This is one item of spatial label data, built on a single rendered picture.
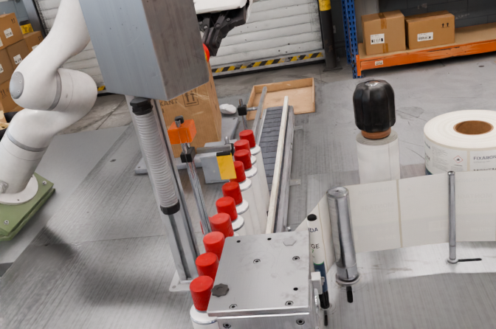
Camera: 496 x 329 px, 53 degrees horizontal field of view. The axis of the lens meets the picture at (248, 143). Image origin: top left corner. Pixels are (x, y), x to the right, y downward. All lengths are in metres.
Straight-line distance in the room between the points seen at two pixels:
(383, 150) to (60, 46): 0.83
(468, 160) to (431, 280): 0.27
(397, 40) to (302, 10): 1.08
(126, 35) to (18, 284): 0.75
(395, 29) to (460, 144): 3.77
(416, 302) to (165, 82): 0.55
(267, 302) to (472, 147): 0.65
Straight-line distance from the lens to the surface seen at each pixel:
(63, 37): 1.36
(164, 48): 0.75
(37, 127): 1.48
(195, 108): 1.58
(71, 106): 1.44
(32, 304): 1.25
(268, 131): 1.62
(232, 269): 0.60
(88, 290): 1.21
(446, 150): 1.10
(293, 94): 2.06
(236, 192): 0.89
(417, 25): 4.84
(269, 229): 1.06
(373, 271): 0.98
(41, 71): 1.36
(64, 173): 1.86
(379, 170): 1.05
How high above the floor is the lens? 1.51
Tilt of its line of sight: 24 degrees down
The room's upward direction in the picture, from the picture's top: 11 degrees counter-clockwise
